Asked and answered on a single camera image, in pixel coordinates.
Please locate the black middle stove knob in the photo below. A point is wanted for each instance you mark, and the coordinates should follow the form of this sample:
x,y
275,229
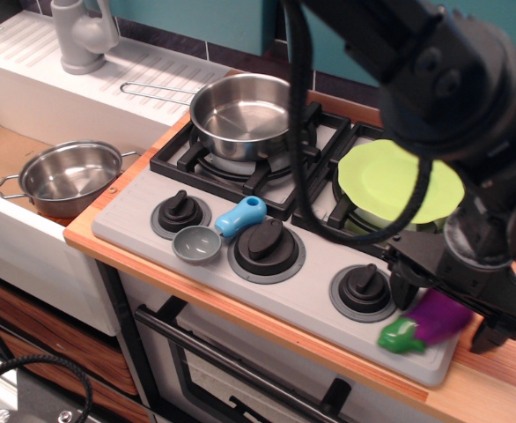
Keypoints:
x,y
267,253

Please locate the lime green plate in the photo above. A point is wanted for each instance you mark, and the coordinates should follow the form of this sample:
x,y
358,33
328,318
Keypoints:
x,y
379,177

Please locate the black right stove knob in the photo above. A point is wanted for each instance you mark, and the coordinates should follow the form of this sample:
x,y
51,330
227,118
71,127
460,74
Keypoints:
x,y
362,294

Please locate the black burner grate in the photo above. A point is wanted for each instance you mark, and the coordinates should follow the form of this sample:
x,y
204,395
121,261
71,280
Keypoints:
x,y
185,160
334,210

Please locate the oven door with handle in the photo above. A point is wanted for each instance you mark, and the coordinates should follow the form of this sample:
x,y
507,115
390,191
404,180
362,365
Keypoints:
x,y
231,390

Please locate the grey toy faucet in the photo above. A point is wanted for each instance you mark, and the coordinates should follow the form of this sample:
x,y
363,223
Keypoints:
x,y
83,40

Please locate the grey toy stove top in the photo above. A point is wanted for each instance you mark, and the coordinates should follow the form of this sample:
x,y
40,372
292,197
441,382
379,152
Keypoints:
x,y
301,301

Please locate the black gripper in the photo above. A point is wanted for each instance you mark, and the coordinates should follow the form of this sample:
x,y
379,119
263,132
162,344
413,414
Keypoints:
x,y
421,260

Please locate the black right burner grate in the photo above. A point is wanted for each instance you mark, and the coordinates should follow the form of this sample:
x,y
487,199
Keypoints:
x,y
334,210

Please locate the black left burner grate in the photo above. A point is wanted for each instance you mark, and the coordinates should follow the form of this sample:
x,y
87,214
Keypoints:
x,y
185,160

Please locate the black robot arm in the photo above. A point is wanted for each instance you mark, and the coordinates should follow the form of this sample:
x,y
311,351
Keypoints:
x,y
448,92

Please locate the purple toy eggplant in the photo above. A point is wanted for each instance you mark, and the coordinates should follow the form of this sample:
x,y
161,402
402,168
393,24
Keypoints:
x,y
434,319

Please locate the blue handled grey spoon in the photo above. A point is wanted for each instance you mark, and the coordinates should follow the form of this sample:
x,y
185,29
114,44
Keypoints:
x,y
199,245

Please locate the black left stove knob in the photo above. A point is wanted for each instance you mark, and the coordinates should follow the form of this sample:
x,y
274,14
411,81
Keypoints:
x,y
178,212

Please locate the black stove knob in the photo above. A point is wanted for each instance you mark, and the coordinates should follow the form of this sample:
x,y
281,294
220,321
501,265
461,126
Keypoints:
x,y
362,294
178,212
267,253

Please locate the steel two-handled pot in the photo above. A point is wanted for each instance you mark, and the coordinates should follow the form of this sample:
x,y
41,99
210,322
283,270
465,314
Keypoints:
x,y
65,179

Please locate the steel saucepan with handle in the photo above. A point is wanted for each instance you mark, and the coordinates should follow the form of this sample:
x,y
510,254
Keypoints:
x,y
243,117

